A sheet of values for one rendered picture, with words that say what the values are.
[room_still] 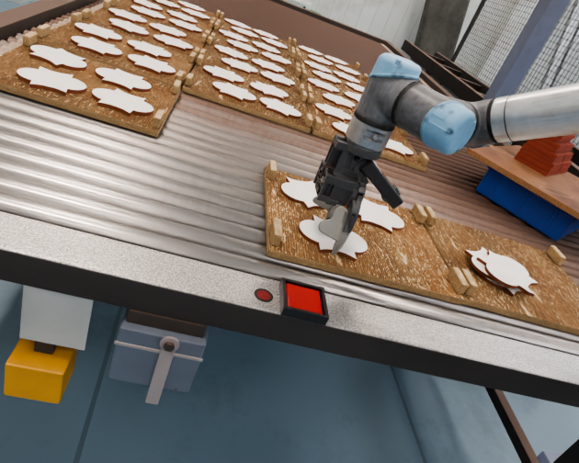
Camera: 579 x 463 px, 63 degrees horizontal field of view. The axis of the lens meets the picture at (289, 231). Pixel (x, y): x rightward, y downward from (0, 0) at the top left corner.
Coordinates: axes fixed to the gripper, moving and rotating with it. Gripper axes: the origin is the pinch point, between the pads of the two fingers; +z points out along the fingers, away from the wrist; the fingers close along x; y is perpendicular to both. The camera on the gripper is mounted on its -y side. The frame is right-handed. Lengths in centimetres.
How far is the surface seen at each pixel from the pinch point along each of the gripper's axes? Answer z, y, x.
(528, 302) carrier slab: 1.3, -45.6, 4.4
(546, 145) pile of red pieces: -17, -82, -66
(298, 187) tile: -0.3, 6.2, -17.0
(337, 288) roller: 2.6, 0.1, 13.3
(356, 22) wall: 16, -135, -620
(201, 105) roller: 2, 32, -58
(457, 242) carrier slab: 1.2, -35.5, -14.5
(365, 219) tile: -0.1, -9.4, -11.0
